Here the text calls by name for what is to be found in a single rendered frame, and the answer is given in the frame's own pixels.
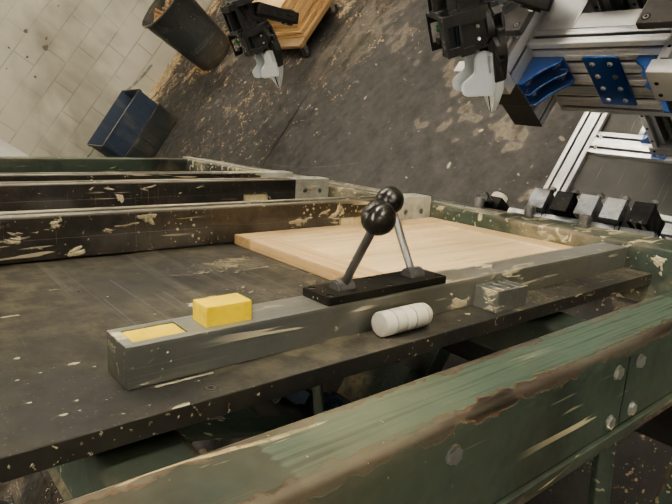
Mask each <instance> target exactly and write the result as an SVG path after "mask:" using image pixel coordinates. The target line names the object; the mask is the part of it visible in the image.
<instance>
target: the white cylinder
mask: <svg viewBox="0 0 672 504"><path fill-rule="evenodd" d="M432 318H433V312H432V309H431V307H430V306H428V305H427V304H426V303H414V304H410V305H406V306H401V307H397V308H392V309H388V310H383V311H379V312H376V313H375V314H374V315H373V317H372V320H371V324H372V329H373V331H374V332H375V334H376V335H378V336H379V337H386V336H390V335H394V334H398V333H401V332H405V331H409V330H413V329H417V328H420V327H424V326H426V325H428V324H430V322H431V321H432Z"/></svg>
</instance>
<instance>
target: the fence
mask: <svg viewBox="0 0 672 504"><path fill-rule="evenodd" d="M627 249H628V247H625V246H620V245H615V244H610V243H605V242H600V243H595V244H589V245H584V246H578V247H572V248H567V249H561V250H555V251H550V252H544V253H539V254H533V255H527V256H522V257H516V258H511V259H505V260H499V261H494V262H488V263H483V264H477V265H471V266H466V267H460V268H454V269H449V270H443V271H438V272H435V273H438V274H442V275H445V276H446V283H444V284H439V285H434V286H429V287H424V288H419V289H414V290H409V291H404V292H399V293H394V294H389V295H384V296H379V297H374V298H369V299H364V300H359V301H354V302H349V303H344V304H339V305H334V306H326V305H323V304H321V303H319V302H317V301H314V300H312V299H310V298H307V297H305V296H297V297H292V298H286V299H280V300H275V301H269V302H264V303H258V304H252V317H251V319H249V320H244V321H239V322H234V323H229V324H223V325H218V326H213V327H208V328H206V327H204V326H203V325H201V324H199V323H198V322H196V321H195V320H193V315H191V316H185V317H179V318H174V319H168V320H163V321H157V322H151V323H146V324H140V325H134V326H129V327H123V328H118V329H112V330H107V332H106V335H107V367H108V371H109V372H110V373H111V374H112V375H113V377H114V378H115V379H116V380H117V381H118V382H119V383H120V384H121V385H122V386H123V387H124V388H125V389H126V390H128V391H129V390H133V389H137V388H141V387H145V386H149V385H153V384H157V383H161V382H165V381H169V380H173V379H177V378H181V377H185V376H189V375H193V374H197V373H201V372H205V371H209V370H213V369H217V368H221V367H225V366H229V365H233V364H237V363H241V362H245V361H249V360H253V359H257V358H261V357H265V356H269V355H273V354H277V353H281V352H285V351H289V350H293V349H297V348H301V347H305V346H309V345H313V344H317V343H321V342H325V341H330V340H334V339H338V338H342V337H346V336H350V335H354V334H358V333H362V332H366V331H370V330H373V329H372V324H371V320H372V317H373V315H374V314H375V313H376V312H379V311H383V310H388V309H392V308H397V307H401V306H406V305H410V304H414V303H426V304H427V305H428V306H430V307H431V309H432V312H433V315H434V314H438V313H442V312H446V311H450V310H454V309H458V308H462V307H466V306H470V305H473V297H474V290H475V285H478V284H483V283H487V282H492V281H497V280H501V279H506V280H509V281H513V282H516V283H520V284H523V285H528V288H527V291H531V290H535V289H539V288H543V287H547V286H551V285H555V284H559V283H563V282H567V281H571V280H575V279H579V278H583V277H587V276H591V275H595V274H599V273H603V272H607V271H611V270H615V269H619V268H623V267H624V266H625V261H626V255H627ZM169 323H174V324H175V325H177V326H178V327H179V328H181V329H182V330H184V331H185V332H183V333H178V334H173V335H167V336H162V337H157V338H152V339H147V340H142V341H137V342H132V341H131V340H129V339H128V338H127V337H126V336H125V335H124V334H122V332H126V331H131V330H137V329H142V328H148V327H153V326H158V325H164V324H169Z"/></svg>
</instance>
